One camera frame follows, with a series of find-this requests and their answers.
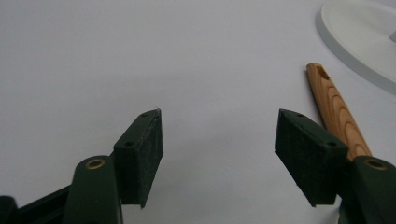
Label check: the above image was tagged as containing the wooden utensil handle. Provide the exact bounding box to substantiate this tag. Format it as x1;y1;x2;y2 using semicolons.
305;63;373;162

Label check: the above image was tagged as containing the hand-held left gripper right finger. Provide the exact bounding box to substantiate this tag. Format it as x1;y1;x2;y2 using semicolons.
274;108;396;224

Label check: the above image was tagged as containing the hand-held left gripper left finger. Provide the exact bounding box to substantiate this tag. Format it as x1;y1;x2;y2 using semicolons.
62;107;164;224

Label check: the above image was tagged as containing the white plate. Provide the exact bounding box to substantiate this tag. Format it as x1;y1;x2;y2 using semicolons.
315;0;396;96

